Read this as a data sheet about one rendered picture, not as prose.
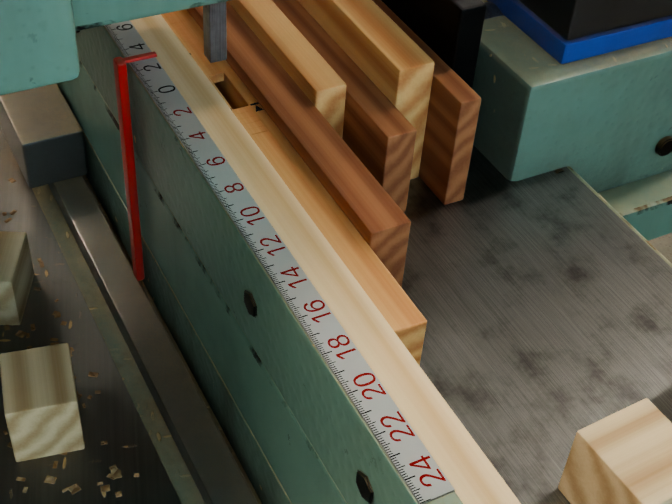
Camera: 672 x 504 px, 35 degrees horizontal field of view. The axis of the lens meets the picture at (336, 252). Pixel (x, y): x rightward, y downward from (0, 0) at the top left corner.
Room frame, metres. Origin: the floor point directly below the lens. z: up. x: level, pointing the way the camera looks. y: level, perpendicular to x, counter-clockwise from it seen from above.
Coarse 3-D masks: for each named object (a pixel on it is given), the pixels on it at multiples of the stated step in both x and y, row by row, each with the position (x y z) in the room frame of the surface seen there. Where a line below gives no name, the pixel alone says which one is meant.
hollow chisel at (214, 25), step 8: (208, 8) 0.45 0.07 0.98; (216, 8) 0.46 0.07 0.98; (224, 8) 0.46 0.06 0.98; (208, 16) 0.45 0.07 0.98; (216, 16) 0.46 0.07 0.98; (224, 16) 0.46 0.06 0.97; (208, 24) 0.46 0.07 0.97; (216, 24) 0.46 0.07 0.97; (224, 24) 0.46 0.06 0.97; (208, 32) 0.46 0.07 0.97; (216, 32) 0.46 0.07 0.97; (224, 32) 0.46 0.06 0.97; (208, 40) 0.46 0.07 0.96; (216, 40) 0.46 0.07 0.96; (224, 40) 0.46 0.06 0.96; (208, 48) 0.46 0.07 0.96; (216, 48) 0.46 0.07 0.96; (224, 48) 0.46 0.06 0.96; (208, 56) 0.46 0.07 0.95; (216, 56) 0.46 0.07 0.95; (224, 56) 0.46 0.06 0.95
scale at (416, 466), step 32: (128, 32) 0.47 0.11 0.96; (160, 96) 0.41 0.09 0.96; (192, 128) 0.39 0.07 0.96; (224, 160) 0.37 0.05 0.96; (224, 192) 0.35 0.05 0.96; (256, 224) 0.33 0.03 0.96; (256, 256) 0.31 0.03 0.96; (288, 256) 0.31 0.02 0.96; (288, 288) 0.29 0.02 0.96; (320, 320) 0.28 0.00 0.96; (320, 352) 0.26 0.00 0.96; (352, 352) 0.26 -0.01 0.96; (352, 384) 0.25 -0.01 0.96; (384, 416) 0.23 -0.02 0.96; (384, 448) 0.22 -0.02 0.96; (416, 448) 0.22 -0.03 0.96; (416, 480) 0.21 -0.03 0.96; (448, 480) 0.21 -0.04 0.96
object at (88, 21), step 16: (80, 0) 0.39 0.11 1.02; (96, 0) 0.40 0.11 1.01; (112, 0) 0.40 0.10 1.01; (128, 0) 0.40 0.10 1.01; (144, 0) 0.41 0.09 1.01; (160, 0) 0.41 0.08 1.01; (176, 0) 0.41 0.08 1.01; (192, 0) 0.42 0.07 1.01; (208, 0) 0.42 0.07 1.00; (224, 0) 0.43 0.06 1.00; (80, 16) 0.39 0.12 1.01; (96, 16) 0.40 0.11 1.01; (112, 16) 0.40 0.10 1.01; (128, 16) 0.40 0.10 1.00; (144, 16) 0.41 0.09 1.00
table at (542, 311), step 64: (512, 192) 0.43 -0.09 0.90; (576, 192) 0.44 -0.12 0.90; (640, 192) 0.48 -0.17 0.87; (192, 256) 0.37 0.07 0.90; (448, 256) 0.38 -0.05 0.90; (512, 256) 0.38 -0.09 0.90; (576, 256) 0.39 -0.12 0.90; (640, 256) 0.39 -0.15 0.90; (192, 320) 0.37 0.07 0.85; (448, 320) 0.34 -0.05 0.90; (512, 320) 0.34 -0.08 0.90; (576, 320) 0.34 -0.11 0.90; (640, 320) 0.35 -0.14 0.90; (256, 384) 0.31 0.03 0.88; (448, 384) 0.30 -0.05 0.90; (512, 384) 0.30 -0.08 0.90; (576, 384) 0.30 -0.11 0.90; (640, 384) 0.31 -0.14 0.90; (512, 448) 0.27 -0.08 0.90
